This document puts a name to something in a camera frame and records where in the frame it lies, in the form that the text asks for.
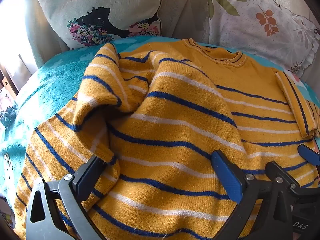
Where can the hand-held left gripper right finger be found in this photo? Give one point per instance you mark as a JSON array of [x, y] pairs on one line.
[[228, 177]]

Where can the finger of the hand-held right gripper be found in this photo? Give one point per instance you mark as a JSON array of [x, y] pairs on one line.
[[308, 153], [273, 168]]

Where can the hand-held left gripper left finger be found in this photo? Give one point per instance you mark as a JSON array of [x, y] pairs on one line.
[[86, 177]]

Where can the yellow striped sweater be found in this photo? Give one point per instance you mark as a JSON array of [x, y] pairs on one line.
[[175, 120]]

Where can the dark blue bundle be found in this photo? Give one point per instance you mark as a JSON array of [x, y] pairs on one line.
[[7, 115]]

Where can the teal printed blanket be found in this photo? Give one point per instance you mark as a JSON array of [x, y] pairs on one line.
[[50, 80]]

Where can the leaf print pillow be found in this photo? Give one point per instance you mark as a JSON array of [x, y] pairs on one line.
[[250, 35]]

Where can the bird print pillow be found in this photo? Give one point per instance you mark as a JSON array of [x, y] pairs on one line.
[[75, 5]]

